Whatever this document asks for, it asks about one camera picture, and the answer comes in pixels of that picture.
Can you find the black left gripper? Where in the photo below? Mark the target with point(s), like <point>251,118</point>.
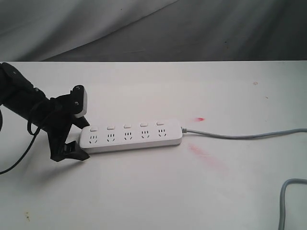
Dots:
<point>58,127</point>

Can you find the white five-outlet power strip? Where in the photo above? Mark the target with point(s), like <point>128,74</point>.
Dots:
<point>130,136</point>

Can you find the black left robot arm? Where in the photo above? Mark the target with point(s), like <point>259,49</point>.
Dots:
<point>20,96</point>

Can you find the grey backdrop cloth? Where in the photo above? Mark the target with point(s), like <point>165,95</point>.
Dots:
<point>152,30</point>

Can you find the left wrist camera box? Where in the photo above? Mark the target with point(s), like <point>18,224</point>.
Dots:
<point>78,97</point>

